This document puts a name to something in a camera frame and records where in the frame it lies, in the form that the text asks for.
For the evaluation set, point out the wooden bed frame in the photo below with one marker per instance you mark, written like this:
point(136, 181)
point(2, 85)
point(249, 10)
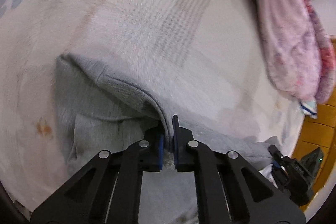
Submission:
point(320, 133)

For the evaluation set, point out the teal striped pillow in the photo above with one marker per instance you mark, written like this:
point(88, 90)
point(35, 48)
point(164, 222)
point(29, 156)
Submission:
point(309, 108)

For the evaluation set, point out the white patterned bed sheet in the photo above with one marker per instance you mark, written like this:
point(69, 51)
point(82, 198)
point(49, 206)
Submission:
point(210, 46)

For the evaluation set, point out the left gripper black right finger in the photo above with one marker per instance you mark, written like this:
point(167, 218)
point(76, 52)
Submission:
point(229, 189)

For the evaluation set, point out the grey knit sweater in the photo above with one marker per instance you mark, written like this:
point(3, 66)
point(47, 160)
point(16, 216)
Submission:
point(103, 105)

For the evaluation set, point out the purple floral quilt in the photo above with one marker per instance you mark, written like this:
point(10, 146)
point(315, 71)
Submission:
point(299, 55)

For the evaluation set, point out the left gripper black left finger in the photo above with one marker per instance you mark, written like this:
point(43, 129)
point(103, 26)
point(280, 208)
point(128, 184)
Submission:
point(107, 189)

